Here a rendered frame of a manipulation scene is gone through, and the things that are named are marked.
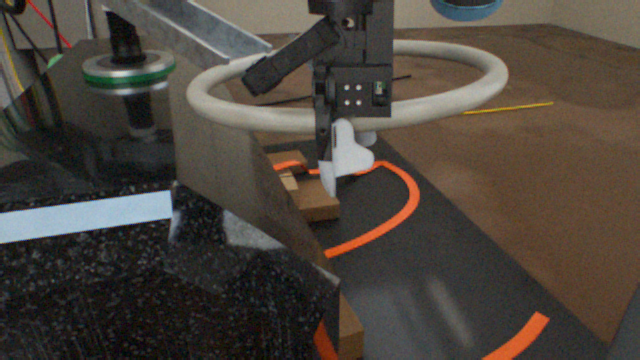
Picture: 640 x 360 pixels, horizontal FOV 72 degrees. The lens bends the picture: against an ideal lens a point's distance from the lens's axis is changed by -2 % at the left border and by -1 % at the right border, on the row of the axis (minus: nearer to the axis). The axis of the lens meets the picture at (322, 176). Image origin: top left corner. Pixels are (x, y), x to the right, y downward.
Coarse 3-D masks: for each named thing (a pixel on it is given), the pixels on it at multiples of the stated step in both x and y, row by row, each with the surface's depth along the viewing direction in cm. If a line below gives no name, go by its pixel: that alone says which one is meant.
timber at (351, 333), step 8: (344, 304) 138; (344, 312) 135; (352, 312) 135; (344, 320) 132; (352, 320) 132; (344, 328) 129; (352, 328) 129; (360, 328) 129; (344, 336) 127; (352, 336) 128; (360, 336) 130; (344, 344) 129; (352, 344) 130; (360, 344) 132; (344, 352) 130; (352, 352) 132; (360, 352) 133
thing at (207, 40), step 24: (96, 0) 96; (120, 0) 91; (168, 0) 98; (144, 24) 89; (168, 24) 84; (192, 24) 96; (216, 24) 92; (192, 48) 82; (216, 48) 90; (240, 48) 90; (264, 48) 86
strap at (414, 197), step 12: (276, 168) 199; (372, 168) 242; (396, 168) 242; (408, 180) 230; (408, 204) 210; (396, 216) 201; (384, 228) 193; (360, 240) 185; (324, 252) 179; (336, 252) 179; (528, 324) 145; (540, 324) 145; (516, 336) 141; (528, 336) 141; (504, 348) 137; (516, 348) 137
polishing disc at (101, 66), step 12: (96, 60) 109; (108, 60) 109; (156, 60) 108; (168, 60) 108; (84, 72) 104; (96, 72) 101; (108, 72) 100; (120, 72) 100; (132, 72) 101; (144, 72) 102
